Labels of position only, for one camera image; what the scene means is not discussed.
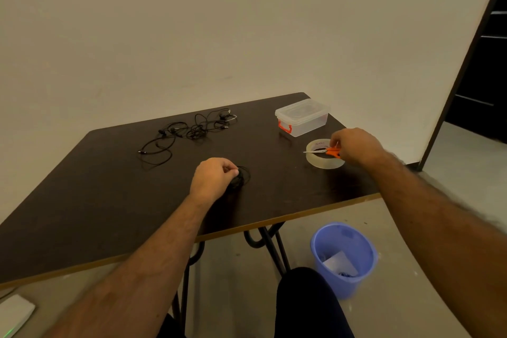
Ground person's left forearm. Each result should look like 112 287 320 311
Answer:
41 191 216 338

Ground white device green light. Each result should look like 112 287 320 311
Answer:
0 294 36 338

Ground black earphone cable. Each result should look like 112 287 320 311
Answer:
227 166 251 192

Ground dark wooden table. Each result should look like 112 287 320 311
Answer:
0 92 420 291

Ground clear tape roll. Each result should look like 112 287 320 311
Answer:
305 138 345 170

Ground blue plastic waste bin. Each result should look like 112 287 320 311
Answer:
310 222 378 300

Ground clear plastic box orange latch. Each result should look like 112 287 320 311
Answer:
275 98 330 138

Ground orange handled scissors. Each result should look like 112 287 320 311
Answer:
303 142 342 159

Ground black door frame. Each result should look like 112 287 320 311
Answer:
417 0 507 172

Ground person's right hand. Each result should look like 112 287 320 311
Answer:
330 128 387 168

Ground black metal table legs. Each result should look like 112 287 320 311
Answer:
171 222 292 334

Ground white paper scrap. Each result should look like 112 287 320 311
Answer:
323 251 359 277

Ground person's left hand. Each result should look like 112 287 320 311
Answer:
189 157 240 205

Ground person's leg dark trousers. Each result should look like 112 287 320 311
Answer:
274 267 355 338

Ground tangled black earphones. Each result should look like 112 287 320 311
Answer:
137 108 238 166

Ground person's right forearm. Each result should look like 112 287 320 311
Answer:
362 149 507 338

